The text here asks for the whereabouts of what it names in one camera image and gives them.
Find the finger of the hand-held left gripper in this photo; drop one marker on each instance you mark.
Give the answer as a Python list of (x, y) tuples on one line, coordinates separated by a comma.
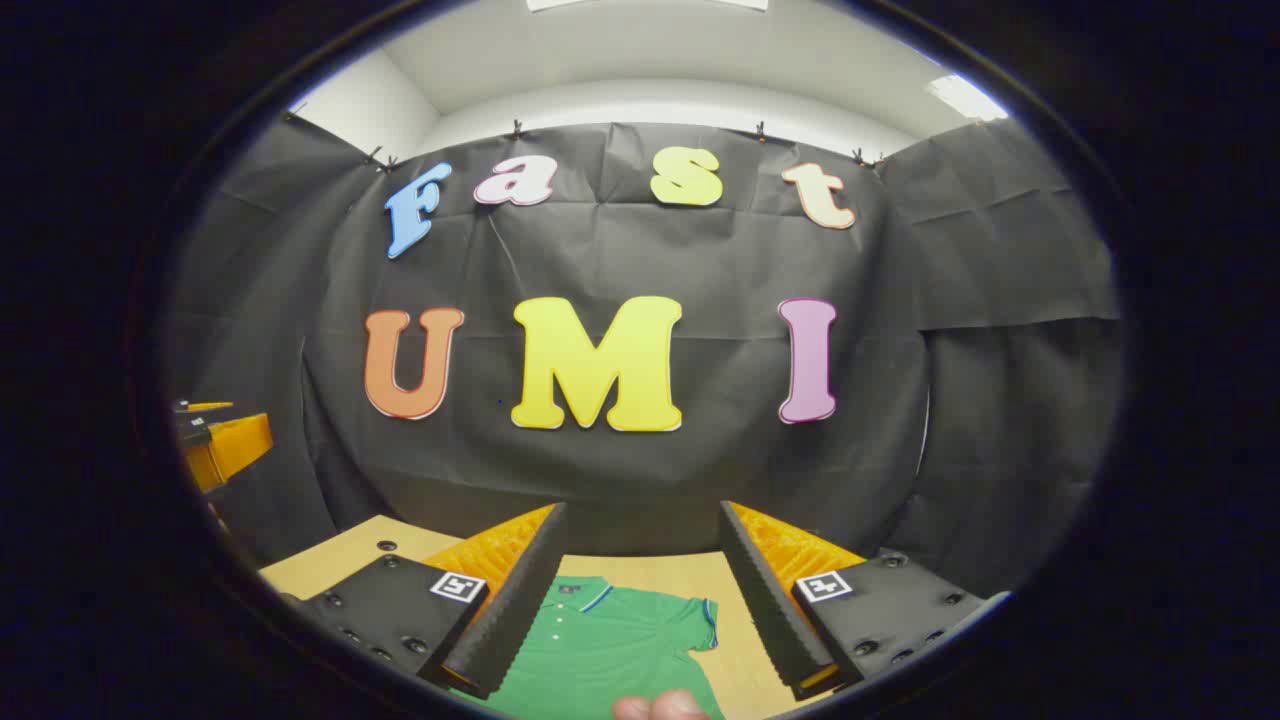
[(205, 405), (235, 445)]

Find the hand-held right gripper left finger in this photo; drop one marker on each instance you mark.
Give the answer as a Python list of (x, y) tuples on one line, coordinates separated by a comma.
[(520, 610)]

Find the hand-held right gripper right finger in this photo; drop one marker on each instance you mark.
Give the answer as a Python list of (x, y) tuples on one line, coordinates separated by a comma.
[(765, 600)]

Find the green T-shirt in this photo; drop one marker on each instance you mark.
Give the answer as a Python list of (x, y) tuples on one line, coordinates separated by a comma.
[(600, 650)]

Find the black backdrop cloth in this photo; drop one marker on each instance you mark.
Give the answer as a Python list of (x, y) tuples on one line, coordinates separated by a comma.
[(700, 260)]

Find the ceiling light panel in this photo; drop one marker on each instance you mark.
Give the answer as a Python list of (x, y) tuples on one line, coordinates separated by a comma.
[(965, 97)]

